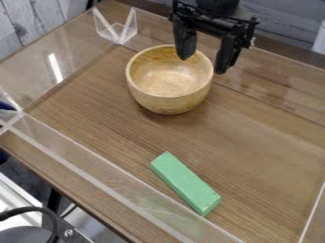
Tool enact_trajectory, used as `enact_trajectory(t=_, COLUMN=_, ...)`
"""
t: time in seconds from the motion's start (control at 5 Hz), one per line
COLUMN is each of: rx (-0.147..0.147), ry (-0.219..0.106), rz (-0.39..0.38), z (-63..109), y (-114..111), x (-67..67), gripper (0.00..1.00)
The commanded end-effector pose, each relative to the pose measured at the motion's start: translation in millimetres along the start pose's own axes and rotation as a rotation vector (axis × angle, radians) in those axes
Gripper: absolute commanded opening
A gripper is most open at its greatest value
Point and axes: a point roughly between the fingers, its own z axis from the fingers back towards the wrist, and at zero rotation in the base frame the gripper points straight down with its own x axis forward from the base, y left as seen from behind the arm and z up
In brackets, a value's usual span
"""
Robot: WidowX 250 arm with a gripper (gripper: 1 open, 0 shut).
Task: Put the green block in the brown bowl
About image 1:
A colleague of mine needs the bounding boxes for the clear acrylic tray walls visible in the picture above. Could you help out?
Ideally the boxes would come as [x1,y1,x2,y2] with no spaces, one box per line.
[0,0,325,243]

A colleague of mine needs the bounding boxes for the black cable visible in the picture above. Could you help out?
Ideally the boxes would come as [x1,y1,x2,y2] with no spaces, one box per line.
[0,206,61,243]

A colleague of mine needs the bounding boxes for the black metal table leg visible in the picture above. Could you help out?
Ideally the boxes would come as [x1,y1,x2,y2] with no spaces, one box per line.
[47,189,63,213]

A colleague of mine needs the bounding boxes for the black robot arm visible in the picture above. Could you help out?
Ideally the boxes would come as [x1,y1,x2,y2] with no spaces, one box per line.
[169,0,260,74]

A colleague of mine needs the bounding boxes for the green rectangular block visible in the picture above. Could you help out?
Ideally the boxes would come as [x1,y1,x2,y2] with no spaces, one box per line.
[150,152,221,216]

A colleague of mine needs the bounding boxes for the blue object at left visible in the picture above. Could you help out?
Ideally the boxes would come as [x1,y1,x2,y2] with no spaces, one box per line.
[0,101,16,111]

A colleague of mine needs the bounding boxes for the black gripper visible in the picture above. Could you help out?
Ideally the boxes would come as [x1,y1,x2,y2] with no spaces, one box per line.
[169,0,260,74]

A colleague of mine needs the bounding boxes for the brown wooden bowl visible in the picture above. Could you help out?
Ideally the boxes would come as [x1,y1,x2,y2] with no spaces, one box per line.
[126,45,213,115]

